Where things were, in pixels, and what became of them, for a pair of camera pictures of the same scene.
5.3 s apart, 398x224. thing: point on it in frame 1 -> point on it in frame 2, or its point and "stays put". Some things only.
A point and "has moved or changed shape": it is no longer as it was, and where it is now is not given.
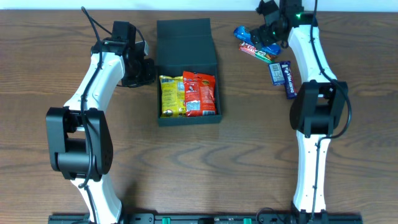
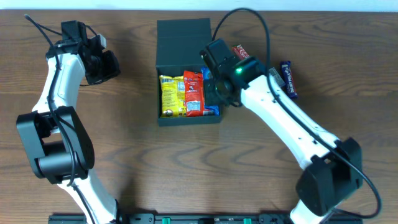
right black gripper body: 261,37 -> 212,97
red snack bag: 199,93 stays put
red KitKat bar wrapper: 252,50 -> 240,51
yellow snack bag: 173,96 stays put
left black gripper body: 144,73 -> 106,70
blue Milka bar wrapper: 291,91 stays put
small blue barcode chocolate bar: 277,73 has moved or changed shape
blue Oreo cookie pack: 243,33 -> 209,110
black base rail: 216,218 stays put
